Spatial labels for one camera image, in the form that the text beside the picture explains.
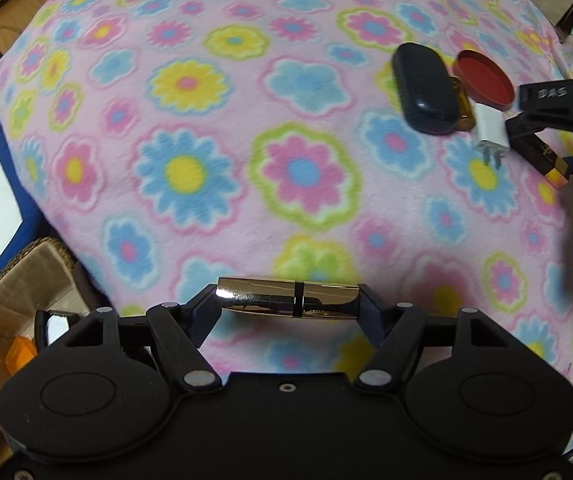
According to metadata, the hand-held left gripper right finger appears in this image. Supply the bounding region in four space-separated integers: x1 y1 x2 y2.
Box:
352 285 509 393

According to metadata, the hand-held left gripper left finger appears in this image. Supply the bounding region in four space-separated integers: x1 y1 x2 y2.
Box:
64 284 223 393

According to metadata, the black and gold box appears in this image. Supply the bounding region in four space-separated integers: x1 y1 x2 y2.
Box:
510 132 569 191

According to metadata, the shiny gold lipstick tube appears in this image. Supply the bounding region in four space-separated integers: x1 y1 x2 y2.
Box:
216 276 359 320

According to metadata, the red round case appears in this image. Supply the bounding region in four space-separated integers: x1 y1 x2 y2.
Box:
453 50 514 112

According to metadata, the white plug charger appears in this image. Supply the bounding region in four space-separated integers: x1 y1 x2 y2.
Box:
473 102 512 168

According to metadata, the amber glass bottle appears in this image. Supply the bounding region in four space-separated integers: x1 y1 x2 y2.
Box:
449 74 477 132

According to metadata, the black ribbed hard case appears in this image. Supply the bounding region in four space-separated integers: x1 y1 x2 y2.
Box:
392 42 461 136

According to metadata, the orange transparent box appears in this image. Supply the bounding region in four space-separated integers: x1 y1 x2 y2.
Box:
4 336 37 376

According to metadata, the woven basket with fabric lining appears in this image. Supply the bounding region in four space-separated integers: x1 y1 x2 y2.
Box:
0 237 92 441

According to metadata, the pink floral fleece blanket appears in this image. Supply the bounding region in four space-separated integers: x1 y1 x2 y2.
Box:
0 0 573 461

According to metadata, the blue foam edge guard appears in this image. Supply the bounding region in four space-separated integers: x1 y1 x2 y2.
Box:
0 95 62 281

